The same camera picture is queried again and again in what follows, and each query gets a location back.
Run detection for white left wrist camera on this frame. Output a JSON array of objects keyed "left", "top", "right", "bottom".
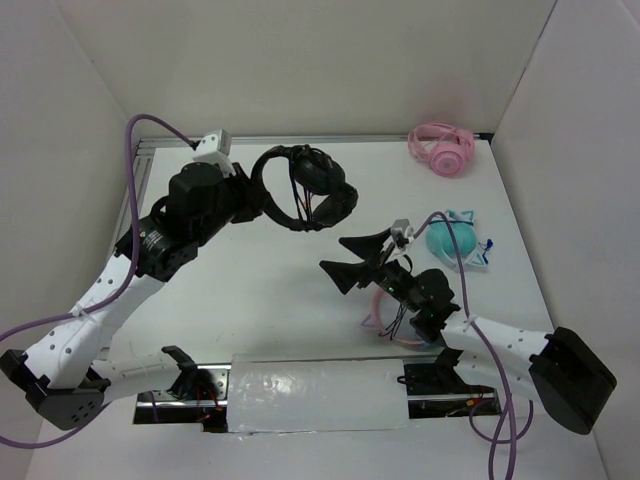
[{"left": 192, "top": 129, "right": 232, "bottom": 171}]

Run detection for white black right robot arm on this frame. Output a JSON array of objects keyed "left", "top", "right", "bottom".
[{"left": 320, "top": 229, "right": 617, "bottom": 435}]

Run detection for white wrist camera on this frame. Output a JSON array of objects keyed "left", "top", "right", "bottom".
[
  {"left": 382, "top": 219, "right": 415, "bottom": 263},
  {"left": 192, "top": 129, "right": 232, "bottom": 171}
]

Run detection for black wired headphones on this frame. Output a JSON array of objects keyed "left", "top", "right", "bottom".
[{"left": 250, "top": 144, "right": 359, "bottom": 232}]

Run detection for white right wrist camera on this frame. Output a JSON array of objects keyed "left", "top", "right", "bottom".
[{"left": 382, "top": 219, "right": 415, "bottom": 263}]

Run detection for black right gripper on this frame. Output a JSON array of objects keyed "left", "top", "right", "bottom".
[{"left": 320, "top": 227, "right": 422, "bottom": 312}]

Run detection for silver foil cover plate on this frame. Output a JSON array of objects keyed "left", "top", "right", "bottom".
[{"left": 226, "top": 359, "right": 410, "bottom": 434}]

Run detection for teal cat ear headphones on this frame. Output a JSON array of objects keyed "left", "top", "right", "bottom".
[{"left": 425, "top": 210, "right": 493, "bottom": 271}]

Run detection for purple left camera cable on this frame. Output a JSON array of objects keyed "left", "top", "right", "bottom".
[{"left": 0, "top": 113, "right": 199, "bottom": 450}]

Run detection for pink round headphones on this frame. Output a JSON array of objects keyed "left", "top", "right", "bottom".
[{"left": 407, "top": 123, "right": 475, "bottom": 177}]

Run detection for aluminium frame rail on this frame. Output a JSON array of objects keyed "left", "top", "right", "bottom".
[{"left": 112, "top": 135, "right": 493, "bottom": 270}]

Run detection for pink blue cat headphones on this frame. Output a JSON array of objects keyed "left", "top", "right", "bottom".
[{"left": 361, "top": 289, "right": 426, "bottom": 348}]

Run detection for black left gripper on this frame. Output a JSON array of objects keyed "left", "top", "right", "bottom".
[{"left": 193, "top": 161, "right": 271, "bottom": 247}]

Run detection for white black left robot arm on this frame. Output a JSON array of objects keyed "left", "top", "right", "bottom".
[{"left": 1, "top": 162, "right": 268, "bottom": 431}]

